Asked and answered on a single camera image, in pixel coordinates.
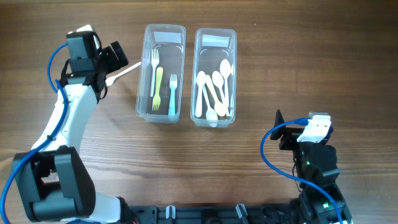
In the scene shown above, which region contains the white fork long handle top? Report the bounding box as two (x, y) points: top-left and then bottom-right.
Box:
(105, 62), (141, 87)

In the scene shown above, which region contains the yellow plastic spoon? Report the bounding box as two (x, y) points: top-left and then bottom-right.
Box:
(206, 75), (226, 116)

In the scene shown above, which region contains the white spoon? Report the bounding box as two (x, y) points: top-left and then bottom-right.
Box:
(202, 86), (218, 128)
(212, 71), (229, 116)
(220, 59), (231, 107)

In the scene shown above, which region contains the yellow plastic fork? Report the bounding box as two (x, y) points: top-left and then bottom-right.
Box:
(152, 67), (164, 111)

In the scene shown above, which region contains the white fork thick handle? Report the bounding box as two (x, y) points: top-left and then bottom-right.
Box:
(168, 74), (178, 116)

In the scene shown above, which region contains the white spoon horizontal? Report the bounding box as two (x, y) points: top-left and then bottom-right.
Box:
(195, 71), (206, 118)

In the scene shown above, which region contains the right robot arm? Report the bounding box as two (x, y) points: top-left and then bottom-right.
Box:
(270, 110), (353, 223)

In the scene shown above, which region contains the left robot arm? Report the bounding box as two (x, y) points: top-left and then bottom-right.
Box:
(4, 27), (139, 223)

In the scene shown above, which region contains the left clear plastic container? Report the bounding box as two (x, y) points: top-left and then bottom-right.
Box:
(136, 24), (186, 123)

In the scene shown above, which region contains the clear plastic container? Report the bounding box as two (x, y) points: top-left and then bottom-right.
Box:
(191, 28), (237, 128)
(136, 24), (186, 123)

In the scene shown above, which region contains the right clear plastic container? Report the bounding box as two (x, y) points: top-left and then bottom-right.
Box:
(191, 28), (237, 128)

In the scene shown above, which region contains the right blue cable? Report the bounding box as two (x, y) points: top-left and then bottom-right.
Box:
(260, 117), (345, 224)

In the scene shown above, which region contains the blue cable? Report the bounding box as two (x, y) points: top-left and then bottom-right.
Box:
(260, 117), (345, 224)
(0, 42), (70, 224)

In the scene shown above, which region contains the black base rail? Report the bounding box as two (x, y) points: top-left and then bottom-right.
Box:
(124, 203), (346, 224)

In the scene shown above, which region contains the left blue cable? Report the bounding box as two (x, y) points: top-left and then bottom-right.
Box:
(0, 42), (70, 224)

